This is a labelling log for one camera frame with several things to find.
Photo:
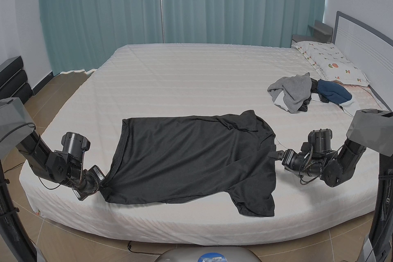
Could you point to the black T-shirt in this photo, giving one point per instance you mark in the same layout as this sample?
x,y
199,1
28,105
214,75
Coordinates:
x,y
190,159

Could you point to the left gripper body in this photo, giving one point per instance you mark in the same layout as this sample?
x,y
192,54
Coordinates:
x,y
91,184

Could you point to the black chest of drawers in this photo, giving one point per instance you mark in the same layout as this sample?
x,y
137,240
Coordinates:
x,y
13,79

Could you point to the white printed pillow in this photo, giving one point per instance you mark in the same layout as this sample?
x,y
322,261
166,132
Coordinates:
x,y
333,62

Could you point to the bed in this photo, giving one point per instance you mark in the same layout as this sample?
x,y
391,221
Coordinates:
x,y
190,82

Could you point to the pile of clothes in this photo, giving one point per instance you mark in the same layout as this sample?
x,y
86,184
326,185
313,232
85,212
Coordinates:
x,y
294,92

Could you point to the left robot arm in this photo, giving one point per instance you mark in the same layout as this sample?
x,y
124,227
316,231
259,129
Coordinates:
x,y
46,159

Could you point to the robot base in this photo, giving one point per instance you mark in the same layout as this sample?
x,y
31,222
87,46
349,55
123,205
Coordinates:
x,y
208,254

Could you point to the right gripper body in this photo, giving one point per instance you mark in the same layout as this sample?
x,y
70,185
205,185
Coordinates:
x,y
294,160

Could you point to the grey bedside table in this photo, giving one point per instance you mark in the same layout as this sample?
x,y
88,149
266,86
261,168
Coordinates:
x,y
313,35

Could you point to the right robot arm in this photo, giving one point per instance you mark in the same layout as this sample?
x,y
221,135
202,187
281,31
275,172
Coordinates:
x,y
347,156

